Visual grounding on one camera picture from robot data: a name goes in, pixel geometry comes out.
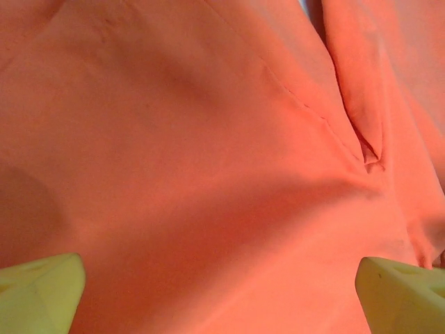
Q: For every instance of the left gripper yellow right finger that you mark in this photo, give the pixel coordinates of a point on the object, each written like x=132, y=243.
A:
x=406, y=299

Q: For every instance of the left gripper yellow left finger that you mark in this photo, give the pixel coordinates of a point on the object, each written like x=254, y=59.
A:
x=34, y=295

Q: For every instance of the red-orange shorts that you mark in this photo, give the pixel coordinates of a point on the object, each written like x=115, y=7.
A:
x=208, y=139

